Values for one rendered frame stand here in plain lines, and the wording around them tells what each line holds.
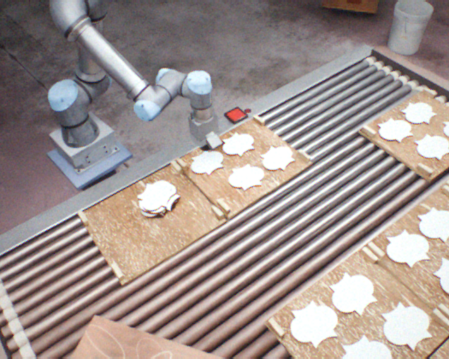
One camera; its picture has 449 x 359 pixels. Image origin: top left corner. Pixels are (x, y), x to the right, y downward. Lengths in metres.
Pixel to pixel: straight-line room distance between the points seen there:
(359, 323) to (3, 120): 3.13
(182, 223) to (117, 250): 0.24
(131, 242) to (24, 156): 2.02
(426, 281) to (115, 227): 1.03
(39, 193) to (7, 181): 0.28
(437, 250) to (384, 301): 0.27
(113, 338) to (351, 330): 0.67
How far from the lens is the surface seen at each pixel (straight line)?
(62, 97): 1.73
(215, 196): 1.60
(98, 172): 1.86
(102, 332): 1.28
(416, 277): 1.51
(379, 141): 1.86
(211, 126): 1.55
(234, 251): 1.48
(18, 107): 3.91
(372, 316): 1.40
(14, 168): 3.38
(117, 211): 1.62
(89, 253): 1.57
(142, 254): 1.49
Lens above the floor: 2.17
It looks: 49 degrees down
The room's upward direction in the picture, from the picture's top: 4 degrees counter-clockwise
